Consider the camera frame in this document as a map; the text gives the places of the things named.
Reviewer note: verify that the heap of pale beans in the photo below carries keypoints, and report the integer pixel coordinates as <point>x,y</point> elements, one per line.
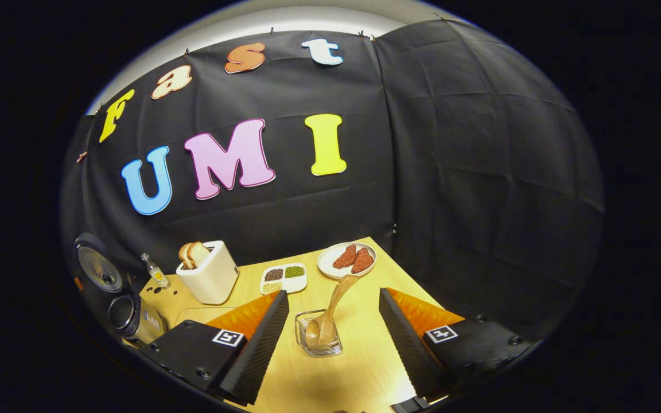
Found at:
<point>271,287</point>

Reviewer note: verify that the white toaster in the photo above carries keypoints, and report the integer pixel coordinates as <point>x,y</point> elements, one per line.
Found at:
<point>213,281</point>

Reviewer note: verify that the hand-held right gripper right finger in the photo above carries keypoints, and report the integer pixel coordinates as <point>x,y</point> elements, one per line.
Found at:
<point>411,344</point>

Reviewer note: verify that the red meat slice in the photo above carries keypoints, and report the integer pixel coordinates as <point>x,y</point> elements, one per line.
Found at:
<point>363,261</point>
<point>345,256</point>

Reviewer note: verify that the dark grey rice cooker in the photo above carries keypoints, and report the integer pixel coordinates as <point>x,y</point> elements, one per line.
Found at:
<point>135,321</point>

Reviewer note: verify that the wooden clothes peg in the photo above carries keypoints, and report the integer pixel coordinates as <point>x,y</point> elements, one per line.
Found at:
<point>81,156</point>

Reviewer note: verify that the heap of dark beans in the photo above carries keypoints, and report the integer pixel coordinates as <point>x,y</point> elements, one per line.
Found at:
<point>273,274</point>

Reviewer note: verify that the white round plate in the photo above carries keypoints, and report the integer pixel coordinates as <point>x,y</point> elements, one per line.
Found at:
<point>327,261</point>

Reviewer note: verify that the heap of green beans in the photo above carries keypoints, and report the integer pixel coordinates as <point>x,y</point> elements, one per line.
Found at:
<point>294,271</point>

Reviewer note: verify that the white divided dish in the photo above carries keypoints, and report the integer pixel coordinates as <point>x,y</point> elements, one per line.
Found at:
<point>296,283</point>

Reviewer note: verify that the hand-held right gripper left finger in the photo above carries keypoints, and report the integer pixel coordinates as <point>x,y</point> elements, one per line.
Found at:
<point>256,350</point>

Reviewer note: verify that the small glass bottle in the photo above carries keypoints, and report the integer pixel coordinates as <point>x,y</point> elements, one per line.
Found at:
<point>157,274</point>

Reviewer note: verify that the wooden spoon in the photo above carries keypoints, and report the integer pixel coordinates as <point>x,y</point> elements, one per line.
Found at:
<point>336,304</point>

